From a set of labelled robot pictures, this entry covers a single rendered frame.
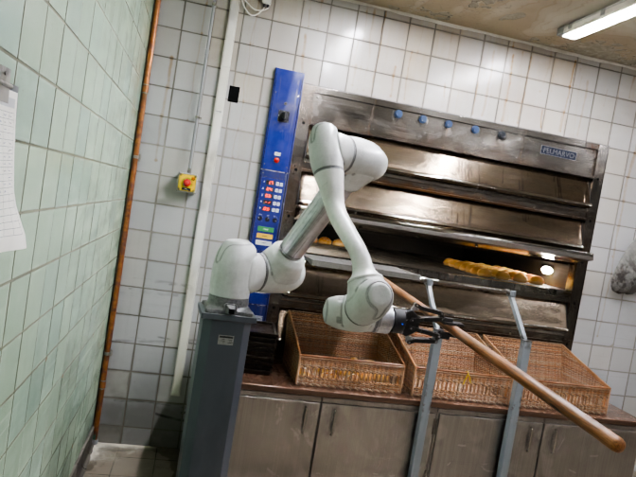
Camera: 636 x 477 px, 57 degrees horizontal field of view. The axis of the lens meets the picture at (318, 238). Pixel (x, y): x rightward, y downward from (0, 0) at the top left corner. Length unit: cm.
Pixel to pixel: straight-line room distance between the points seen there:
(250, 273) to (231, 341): 26
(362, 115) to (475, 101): 69
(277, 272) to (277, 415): 88
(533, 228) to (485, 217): 32
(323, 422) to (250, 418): 35
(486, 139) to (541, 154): 37
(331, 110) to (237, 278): 145
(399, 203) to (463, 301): 72
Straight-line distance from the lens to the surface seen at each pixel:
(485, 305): 371
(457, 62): 362
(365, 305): 158
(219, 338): 223
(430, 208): 350
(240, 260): 220
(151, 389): 343
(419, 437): 308
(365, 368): 300
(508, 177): 371
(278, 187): 323
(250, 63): 332
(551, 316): 394
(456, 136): 358
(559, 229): 390
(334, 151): 192
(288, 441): 298
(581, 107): 398
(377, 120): 342
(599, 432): 131
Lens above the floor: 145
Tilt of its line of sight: 3 degrees down
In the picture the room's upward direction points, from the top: 9 degrees clockwise
